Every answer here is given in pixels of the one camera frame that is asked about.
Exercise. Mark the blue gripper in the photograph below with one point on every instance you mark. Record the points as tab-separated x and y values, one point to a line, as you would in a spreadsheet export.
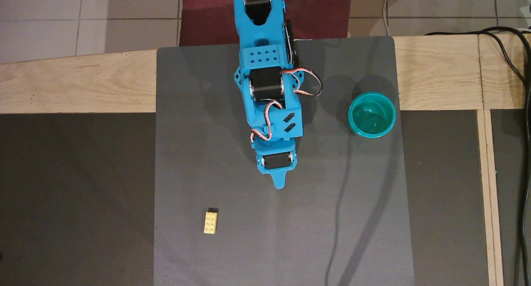
276	161

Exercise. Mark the cream white lego brick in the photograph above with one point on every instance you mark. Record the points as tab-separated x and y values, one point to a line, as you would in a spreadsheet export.
210	223

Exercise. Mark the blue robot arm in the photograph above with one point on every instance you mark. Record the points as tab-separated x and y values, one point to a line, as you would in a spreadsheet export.
261	45

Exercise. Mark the grey table mat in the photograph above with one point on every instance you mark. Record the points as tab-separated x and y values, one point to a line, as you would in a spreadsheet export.
199	153

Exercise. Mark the green plastic cup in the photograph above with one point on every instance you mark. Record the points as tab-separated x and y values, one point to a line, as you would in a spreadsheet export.
372	115

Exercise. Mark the black table mat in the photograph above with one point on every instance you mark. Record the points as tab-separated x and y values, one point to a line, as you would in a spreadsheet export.
74	194
444	194
508	186

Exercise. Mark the dark red chair cover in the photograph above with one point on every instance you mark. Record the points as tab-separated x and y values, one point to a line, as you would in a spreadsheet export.
207	12

